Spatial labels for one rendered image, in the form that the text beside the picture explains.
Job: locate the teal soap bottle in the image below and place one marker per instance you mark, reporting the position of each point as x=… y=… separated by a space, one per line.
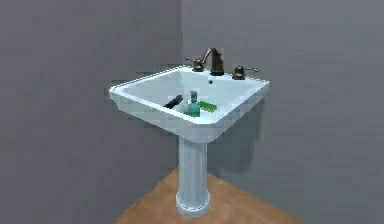
x=194 y=107

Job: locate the green sponge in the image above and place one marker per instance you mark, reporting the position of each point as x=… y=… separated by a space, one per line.
x=208 y=106

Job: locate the black flat bar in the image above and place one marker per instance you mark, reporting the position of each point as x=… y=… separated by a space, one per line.
x=174 y=101

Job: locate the bronze faucet spout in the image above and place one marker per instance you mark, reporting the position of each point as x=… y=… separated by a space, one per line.
x=216 y=61

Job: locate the white pedestal sink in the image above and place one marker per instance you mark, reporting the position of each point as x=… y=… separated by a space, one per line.
x=156 y=90

